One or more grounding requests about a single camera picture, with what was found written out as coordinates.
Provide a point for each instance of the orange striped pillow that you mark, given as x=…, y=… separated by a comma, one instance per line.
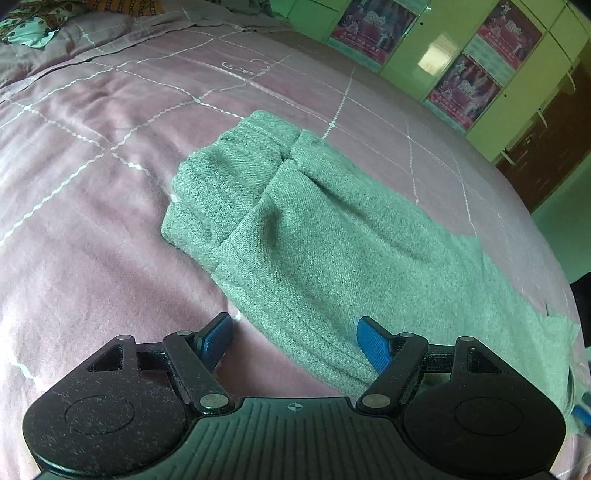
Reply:
x=135, y=8

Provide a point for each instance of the pink checked bedspread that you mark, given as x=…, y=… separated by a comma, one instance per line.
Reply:
x=93, y=127

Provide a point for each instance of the yellow-green wardrobe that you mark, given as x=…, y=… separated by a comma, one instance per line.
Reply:
x=489, y=69

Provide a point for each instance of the lower right pink poster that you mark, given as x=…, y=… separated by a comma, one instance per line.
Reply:
x=462, y=94

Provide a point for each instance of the upper right pink poster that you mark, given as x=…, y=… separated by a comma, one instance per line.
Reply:
x=510, y=33

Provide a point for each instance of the upper left pink poster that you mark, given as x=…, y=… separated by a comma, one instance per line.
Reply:
x=369, y=31

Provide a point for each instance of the pink poster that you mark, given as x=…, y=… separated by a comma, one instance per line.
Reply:
x=510, y=33
x=462, y=94
x=369, y=31

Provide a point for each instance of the grey-green knit pants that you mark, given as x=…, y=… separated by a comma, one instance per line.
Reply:
x=305, y=244

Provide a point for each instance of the patterned teal pillow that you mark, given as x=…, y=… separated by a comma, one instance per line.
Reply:
x=34, y=23

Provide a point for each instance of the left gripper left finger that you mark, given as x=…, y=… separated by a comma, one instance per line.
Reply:
x=187, y=358

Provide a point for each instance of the dark brown wooden door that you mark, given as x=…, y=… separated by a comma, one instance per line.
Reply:
x=554, y=145

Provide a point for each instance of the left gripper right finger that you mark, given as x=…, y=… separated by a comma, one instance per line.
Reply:
x=416, y=375

